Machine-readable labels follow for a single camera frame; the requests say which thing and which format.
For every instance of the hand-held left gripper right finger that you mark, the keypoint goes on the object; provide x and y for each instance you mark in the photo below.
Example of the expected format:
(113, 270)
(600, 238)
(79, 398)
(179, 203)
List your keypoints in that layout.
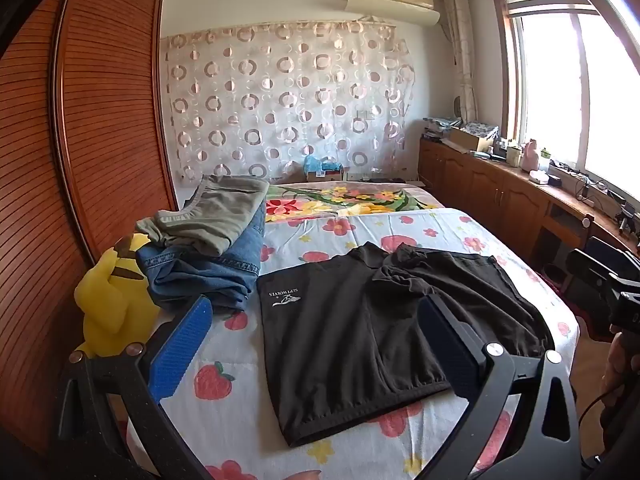
(450, 355)

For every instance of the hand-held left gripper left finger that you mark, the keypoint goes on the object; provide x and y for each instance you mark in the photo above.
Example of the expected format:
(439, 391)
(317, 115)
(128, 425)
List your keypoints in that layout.
(179, 352)

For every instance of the black pants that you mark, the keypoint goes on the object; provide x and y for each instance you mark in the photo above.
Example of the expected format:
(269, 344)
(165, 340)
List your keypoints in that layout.
(350, 335)

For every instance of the olive green pants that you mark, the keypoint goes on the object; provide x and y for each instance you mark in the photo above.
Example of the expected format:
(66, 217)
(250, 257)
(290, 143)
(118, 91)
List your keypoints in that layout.
(220, 215)

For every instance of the person's right hand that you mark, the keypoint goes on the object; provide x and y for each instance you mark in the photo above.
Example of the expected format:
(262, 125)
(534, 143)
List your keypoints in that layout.
(614, 365)

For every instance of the bed with strawberry sheet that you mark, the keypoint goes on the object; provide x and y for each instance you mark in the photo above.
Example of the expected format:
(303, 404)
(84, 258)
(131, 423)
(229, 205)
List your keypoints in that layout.
(235, 340)

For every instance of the blue jeans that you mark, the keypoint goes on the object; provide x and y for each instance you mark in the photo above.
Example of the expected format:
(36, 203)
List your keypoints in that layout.
(210, 275)

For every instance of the yellow plush toy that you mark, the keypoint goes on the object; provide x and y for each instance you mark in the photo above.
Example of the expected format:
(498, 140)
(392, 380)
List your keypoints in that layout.
(107, 300)

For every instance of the power strip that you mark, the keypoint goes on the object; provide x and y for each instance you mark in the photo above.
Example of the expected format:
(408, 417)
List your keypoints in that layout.
(575, 176)

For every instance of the wooden cabinet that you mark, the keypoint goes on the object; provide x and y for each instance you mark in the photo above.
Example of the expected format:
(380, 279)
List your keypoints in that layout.
(490, 190)

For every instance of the pink figurine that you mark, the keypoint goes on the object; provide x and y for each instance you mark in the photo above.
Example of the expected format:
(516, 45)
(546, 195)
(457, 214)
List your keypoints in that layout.
(530, 156)

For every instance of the floral blanket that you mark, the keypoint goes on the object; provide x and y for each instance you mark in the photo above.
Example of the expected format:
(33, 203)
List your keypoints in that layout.
(350, 197)

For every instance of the open cardboard box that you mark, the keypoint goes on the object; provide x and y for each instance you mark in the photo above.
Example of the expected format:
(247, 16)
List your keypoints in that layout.
(467, 140)

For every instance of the wooden framed window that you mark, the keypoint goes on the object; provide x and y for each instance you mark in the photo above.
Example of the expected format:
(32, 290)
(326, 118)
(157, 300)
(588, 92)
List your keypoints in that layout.
(575, 85)

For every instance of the small cardboard box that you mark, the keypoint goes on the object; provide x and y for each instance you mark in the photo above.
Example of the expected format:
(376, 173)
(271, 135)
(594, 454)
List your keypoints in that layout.
(327, 175)

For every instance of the wooden slatted wardrobe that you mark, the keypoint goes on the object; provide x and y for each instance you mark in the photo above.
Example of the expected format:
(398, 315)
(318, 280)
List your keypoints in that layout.
(100, 135)

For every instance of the blue plastic bag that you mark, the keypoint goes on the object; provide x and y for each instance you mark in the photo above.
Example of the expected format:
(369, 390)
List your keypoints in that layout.
(315, 163)

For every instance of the pale window curtain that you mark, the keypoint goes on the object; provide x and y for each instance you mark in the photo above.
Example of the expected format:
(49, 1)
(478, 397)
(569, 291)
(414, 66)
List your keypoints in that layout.
(462, 60)

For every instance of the circle patterned sheer curtain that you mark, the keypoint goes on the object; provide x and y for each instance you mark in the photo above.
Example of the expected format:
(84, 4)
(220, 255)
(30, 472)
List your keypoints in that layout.
(290, 100)

